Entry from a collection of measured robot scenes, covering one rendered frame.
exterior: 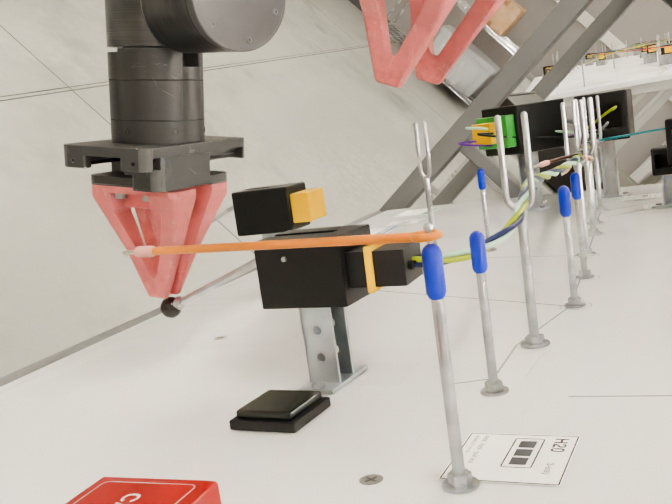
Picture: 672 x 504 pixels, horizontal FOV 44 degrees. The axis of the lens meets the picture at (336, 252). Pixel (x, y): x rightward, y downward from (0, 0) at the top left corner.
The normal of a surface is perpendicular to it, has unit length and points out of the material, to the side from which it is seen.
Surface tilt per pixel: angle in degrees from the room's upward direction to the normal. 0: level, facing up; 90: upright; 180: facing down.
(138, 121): 83
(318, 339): 94
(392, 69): 104
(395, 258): 91
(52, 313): 0
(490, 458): 49
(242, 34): 56
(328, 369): 94
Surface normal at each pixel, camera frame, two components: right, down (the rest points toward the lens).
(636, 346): -0.14, -0.98
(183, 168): 0.89, 0.10
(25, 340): 0.61, -0.69
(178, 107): 0.58, 0.18
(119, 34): -0.50, 0.18
